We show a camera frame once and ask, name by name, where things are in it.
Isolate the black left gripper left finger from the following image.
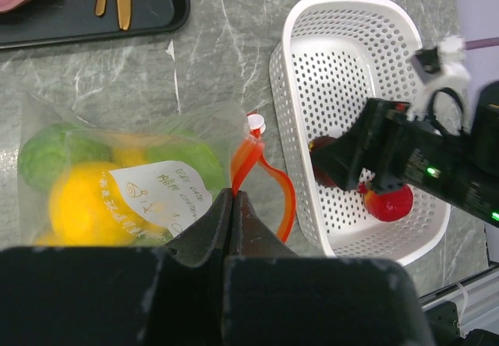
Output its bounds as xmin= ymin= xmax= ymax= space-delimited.
xmin=166 ymin=189 xmax=233 ymax=264

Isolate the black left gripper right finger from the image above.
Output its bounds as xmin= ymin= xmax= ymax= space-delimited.
xmin=229 ymin=191 xmax=298 ymax=258

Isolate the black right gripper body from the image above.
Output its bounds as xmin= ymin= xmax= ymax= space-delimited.
xmin=366 ymin=82 xmax=498 ymax=227

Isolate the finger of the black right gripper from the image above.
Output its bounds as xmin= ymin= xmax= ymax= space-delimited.
xmin=325 ymin=98 xmax=378 ymax=191
xmin=369 ymin=171 xmax=405 ymax=195

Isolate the clear zip top bag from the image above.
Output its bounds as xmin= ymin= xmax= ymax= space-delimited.
xmin=17 ymin=97 xmax=296 ymax=246

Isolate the yellow orange fruit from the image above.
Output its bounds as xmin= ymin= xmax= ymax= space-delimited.
xmin=48 ymin=161 xmax=144 ymax=245

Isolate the dark red plum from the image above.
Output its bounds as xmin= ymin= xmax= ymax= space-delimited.
xmin=309 ymin=135 xmax=344 ymax=190

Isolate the white perforated basket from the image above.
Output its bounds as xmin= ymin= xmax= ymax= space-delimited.
xmin=269 ymin=0 xmax=451 ymax=265

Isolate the black serving tray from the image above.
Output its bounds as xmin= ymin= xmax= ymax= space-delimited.
xmin=1 ymin=0 xmax=190 ymax=49

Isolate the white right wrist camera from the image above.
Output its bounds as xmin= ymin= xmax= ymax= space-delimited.
xmin=411 ymin=36 xmax=470 ymax=116

